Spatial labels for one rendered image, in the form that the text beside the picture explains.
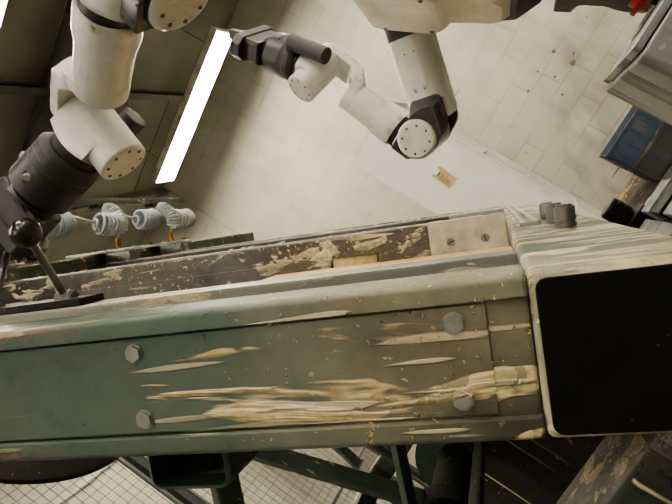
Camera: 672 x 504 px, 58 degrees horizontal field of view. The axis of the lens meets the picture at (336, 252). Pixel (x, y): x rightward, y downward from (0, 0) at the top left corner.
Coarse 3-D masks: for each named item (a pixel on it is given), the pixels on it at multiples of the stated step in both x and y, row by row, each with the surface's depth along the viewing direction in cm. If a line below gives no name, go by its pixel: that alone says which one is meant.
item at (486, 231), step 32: (416, 224) 107; (448, 224) 100; (480, 224) 99; (192, 256) 113; (224, 256) 111; (256, 256) 109; (288, 256) 108; (320, 256) 106; (384, 256) 103; (416, 256) 102; (32, 288) 122; (96, 288) 118; (128, 288) 117; (160, 288) 115; (192, 288) 113
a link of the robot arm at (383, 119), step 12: (360, 96) 122; (372, 96) 123; (360, 108) 122; (372, 108) 122; (384, 108) 122; (396, 108) 123; (360, 120) 124; (372, 120) 122; (384, 120) 121; (396, 120) 121; (372, 132) 124; (384, 132) 122; (396, 132) 121; (396, 144) 120
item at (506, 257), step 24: (408, 264) 68; (432, 264) 65; (456, 264) 65; (480, 264) 64; (504, 264) 63; (216, 288) 73; (240, 288) 71; (264, 288) 70; (288, 288) 70; (48, 312) 78; (72, 312) 77; (96, 312) 76
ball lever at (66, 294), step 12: (12, 228) 73; (24, 228) 73; (36, 228) 74; (12, 240) 74; (24, 240) 73; (36, 240) 74; (36, 252) 76; (48, 264) 77; (48, 276) 78; (60, 288) 79
